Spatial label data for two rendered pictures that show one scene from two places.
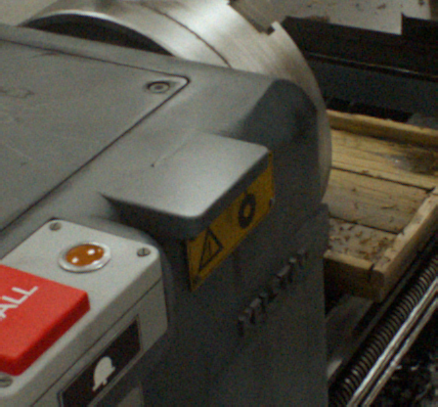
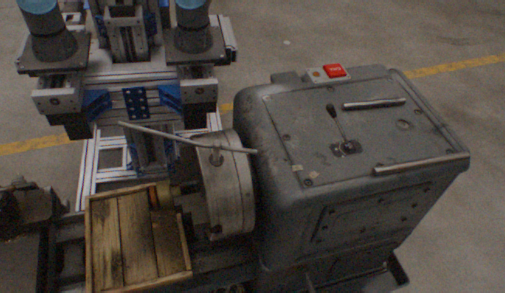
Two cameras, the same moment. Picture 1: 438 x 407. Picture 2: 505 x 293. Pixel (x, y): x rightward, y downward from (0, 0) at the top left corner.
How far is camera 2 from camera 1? 1.57 m
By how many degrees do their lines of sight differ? 93
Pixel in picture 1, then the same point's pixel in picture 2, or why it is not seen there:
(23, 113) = (297, 108)
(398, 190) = (122, 206)
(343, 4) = (11, 277)
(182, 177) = (288, 77)
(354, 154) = (107, 231)
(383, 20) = (25, 249)
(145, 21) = (233, 136)
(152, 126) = (281, 90)
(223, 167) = (281, 75)
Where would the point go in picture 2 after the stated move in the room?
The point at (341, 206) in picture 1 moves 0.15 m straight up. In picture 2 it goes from (142, 213) to (135, 188)
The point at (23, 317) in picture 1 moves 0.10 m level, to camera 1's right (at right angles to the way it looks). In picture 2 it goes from (333, 66) to (309, 53)
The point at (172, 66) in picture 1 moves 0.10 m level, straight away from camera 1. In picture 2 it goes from (259, 101) to (237, 119)
